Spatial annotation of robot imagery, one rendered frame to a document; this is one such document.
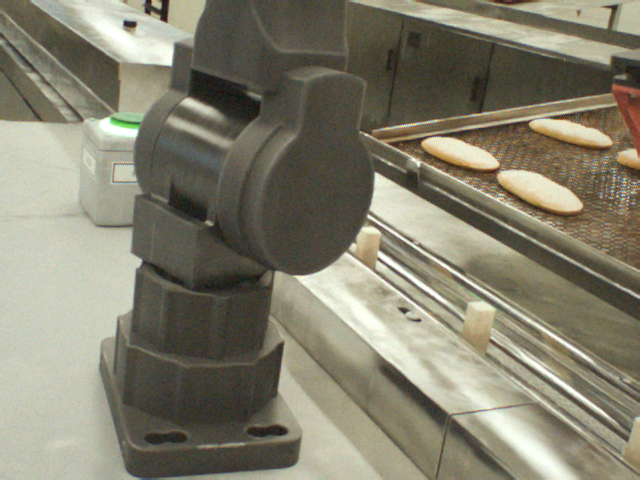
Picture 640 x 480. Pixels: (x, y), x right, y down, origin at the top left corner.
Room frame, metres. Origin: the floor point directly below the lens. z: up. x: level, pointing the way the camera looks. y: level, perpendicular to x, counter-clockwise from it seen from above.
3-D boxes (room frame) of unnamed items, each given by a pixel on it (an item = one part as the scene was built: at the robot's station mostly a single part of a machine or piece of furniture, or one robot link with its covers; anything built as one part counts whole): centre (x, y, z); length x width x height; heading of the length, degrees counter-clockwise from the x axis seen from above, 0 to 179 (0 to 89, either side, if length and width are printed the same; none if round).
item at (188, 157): (0.44, 0.04, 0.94); 0.09 x 0.05 x 0.10; 136
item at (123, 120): (0.74, 0.17, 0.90); 0.04 x 0.04 x 0.02
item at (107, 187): (0.74, 0.16, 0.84); 0.08 x 0.08 x 0.11; 29
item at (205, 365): (0.42, 0.05, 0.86); 0.12 x 0.09 x 0.08; 22
